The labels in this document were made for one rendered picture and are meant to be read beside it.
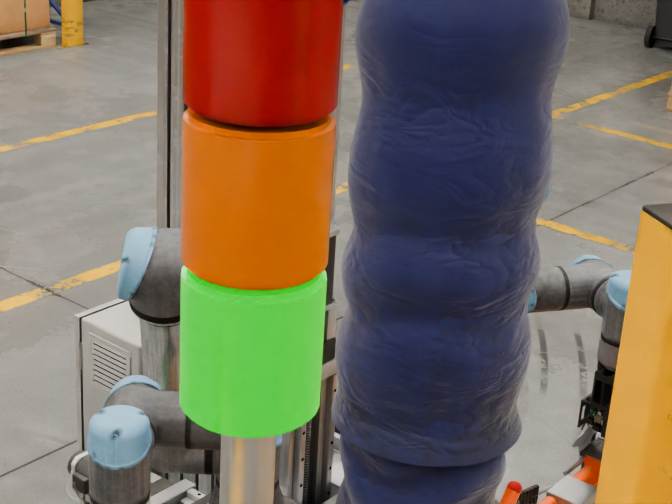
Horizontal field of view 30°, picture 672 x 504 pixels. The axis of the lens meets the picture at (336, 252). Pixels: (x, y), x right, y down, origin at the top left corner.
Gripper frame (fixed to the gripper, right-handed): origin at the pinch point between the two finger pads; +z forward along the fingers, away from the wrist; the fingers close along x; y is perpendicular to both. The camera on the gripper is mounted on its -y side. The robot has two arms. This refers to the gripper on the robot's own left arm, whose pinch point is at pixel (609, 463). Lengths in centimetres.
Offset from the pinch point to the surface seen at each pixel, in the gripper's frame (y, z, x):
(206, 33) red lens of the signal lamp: 151, -103, 51
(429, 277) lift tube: 71, -58, 7
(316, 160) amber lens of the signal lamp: 148, -99, 53
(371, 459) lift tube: 71, -32, 1
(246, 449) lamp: 149, -88, 51
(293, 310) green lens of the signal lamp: 149, -94, 53
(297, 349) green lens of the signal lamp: 149, -93, 53
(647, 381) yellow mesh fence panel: 103, -72, 47
